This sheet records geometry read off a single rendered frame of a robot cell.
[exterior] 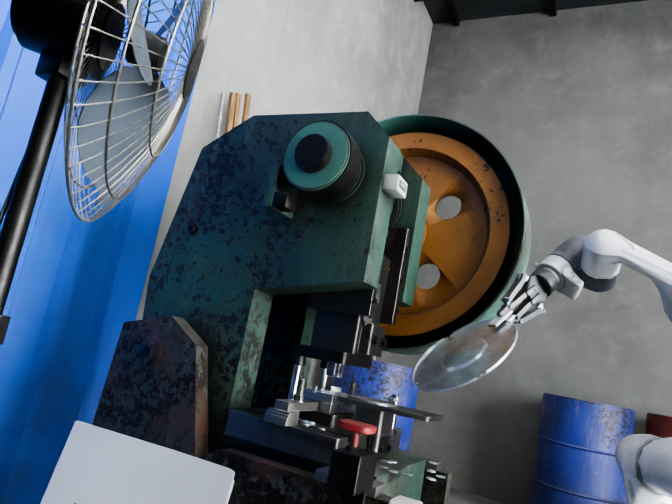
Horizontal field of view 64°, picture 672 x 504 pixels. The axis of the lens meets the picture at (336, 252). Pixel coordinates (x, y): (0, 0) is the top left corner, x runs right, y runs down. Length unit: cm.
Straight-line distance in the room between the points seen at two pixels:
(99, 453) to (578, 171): 429
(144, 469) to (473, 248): 115
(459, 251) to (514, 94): 369
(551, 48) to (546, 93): 45
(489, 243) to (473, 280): 13
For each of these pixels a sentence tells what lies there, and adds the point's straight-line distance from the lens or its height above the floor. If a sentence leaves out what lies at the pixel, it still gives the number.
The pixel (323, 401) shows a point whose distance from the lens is 142.
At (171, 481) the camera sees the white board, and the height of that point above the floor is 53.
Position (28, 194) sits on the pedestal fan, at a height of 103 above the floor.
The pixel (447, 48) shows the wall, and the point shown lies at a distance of 582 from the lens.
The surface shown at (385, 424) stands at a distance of 142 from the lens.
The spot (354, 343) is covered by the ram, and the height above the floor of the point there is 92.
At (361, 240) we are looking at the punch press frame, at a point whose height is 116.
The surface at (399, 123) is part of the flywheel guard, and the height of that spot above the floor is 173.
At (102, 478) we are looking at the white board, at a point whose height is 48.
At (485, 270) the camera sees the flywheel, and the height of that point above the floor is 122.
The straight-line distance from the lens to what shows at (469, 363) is 137.
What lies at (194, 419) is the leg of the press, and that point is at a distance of 140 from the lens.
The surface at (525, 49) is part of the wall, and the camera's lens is 562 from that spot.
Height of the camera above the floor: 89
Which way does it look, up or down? 10 degrees up
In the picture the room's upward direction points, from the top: 11 degrees clockwise
